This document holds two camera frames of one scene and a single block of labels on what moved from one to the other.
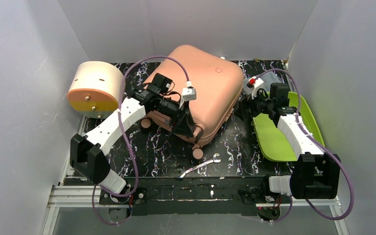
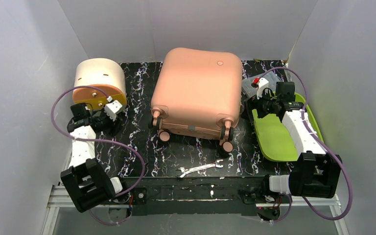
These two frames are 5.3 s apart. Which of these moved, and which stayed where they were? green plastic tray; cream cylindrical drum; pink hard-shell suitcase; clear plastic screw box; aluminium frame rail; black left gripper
Moved: black left gripper; pink hard-shell suitcase
Stayed: aluminium frame rail; clear plastic screw box; green plastic tray; cream cylindrical drum
